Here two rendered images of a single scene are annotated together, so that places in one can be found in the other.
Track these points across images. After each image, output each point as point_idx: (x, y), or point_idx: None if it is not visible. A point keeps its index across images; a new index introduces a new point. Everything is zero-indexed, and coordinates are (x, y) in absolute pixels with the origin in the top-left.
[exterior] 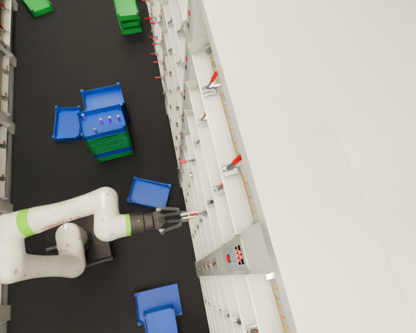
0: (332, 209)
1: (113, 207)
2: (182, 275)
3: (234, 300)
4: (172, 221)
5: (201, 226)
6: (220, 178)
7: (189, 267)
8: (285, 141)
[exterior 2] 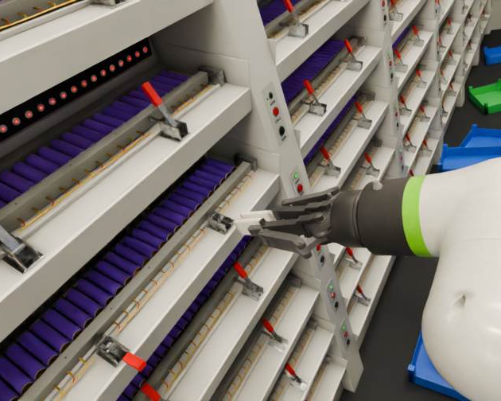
0: None
1: (456, 239)
2: (390, 388)
3: (285, 46)
4: (296, 208)
5: (266, 286)
6: (80, 12)
7: (369, 391)
8: None
